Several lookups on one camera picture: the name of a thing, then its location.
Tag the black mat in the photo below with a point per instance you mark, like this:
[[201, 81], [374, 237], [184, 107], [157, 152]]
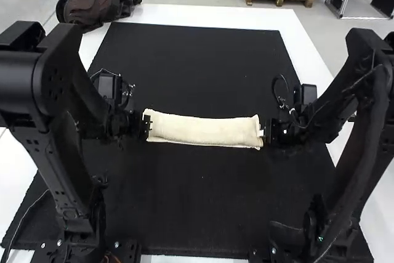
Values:
[[200, 75]]

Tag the pale towel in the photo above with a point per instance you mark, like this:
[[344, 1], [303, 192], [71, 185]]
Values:
[[203, 130]]

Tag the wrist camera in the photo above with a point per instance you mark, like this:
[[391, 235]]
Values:
[[109, 86], [307, 94]]

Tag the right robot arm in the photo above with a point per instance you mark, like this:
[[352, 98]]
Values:
[[363, 96]]

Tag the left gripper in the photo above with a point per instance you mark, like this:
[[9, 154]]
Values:
[[144, 127]]

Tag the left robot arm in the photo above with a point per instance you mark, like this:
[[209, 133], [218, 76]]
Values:
[[58, 90]]

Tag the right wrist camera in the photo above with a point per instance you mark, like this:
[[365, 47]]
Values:
[[307, 94]]

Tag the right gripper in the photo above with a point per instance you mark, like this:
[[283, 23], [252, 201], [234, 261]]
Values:
[[275, 132]]

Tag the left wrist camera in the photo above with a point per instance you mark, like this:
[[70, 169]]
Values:
[[109, 86]]

